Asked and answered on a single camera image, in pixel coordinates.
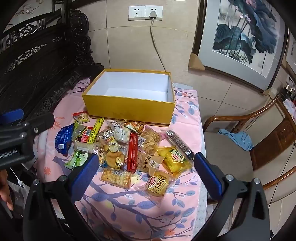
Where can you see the framed lotus ink painting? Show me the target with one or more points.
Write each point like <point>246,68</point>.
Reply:
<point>240,39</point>

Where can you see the grey power plug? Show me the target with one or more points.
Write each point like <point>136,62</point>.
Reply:
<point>153,14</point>

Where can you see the person's left hand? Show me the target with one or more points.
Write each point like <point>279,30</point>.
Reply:
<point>5,192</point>

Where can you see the wooden round-back chair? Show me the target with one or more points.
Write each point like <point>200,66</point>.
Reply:
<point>226,162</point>

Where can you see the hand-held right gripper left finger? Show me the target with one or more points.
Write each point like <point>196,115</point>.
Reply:
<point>85,173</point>

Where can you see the black sausage packet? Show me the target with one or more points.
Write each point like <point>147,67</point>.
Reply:
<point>179,142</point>

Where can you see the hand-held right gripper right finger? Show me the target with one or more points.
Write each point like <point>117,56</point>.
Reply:
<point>208,176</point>

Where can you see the yellow cardboard box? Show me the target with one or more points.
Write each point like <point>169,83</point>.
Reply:
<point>129,107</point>

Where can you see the power strip with plugs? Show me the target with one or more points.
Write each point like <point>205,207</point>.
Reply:
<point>289,89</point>

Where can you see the red sausage packet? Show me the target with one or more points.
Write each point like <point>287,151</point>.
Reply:
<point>132,153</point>

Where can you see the small brown pastry packet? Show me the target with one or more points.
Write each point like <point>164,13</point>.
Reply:
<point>152,163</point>

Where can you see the dark carved wooden bench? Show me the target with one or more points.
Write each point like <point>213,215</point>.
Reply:
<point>46,69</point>

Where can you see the pink floral tablecloth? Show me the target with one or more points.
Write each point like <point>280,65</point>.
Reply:
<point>138,208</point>

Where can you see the flower painted inset panel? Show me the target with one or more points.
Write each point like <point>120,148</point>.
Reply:
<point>34,10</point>

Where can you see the yellow cake packet green label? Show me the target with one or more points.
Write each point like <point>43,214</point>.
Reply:
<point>174,160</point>

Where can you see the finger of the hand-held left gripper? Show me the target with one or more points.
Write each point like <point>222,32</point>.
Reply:
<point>11,117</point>
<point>41,121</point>

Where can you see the cardboard corner protector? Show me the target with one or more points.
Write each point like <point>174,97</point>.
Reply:
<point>196,62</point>

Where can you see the pile of assorted snacks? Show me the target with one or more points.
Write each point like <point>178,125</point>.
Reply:
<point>113,157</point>

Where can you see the blue cloth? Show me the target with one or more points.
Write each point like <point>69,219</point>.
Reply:
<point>238,139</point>

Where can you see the white wall socket with plug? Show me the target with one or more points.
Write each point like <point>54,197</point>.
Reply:
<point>159,11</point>

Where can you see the framed picture edge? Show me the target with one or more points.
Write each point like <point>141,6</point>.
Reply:
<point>291,53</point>

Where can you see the round bread packet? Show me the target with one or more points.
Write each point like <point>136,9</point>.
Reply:
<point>157,184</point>

